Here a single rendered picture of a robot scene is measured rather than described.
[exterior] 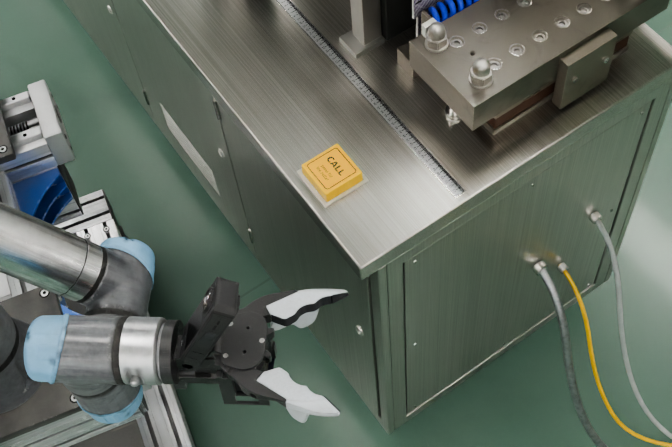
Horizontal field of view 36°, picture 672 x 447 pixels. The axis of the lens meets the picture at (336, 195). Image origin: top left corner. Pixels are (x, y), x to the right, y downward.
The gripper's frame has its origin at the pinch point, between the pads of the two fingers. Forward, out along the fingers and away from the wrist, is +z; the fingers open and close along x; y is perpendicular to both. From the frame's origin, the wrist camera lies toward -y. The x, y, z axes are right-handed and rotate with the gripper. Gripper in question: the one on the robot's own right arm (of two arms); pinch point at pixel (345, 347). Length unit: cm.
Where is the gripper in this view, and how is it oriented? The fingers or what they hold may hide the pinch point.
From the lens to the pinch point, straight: 113.4
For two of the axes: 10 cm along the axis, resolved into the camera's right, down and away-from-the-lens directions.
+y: 0.5, 6.4, 7.7
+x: -0.7, 7.7, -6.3
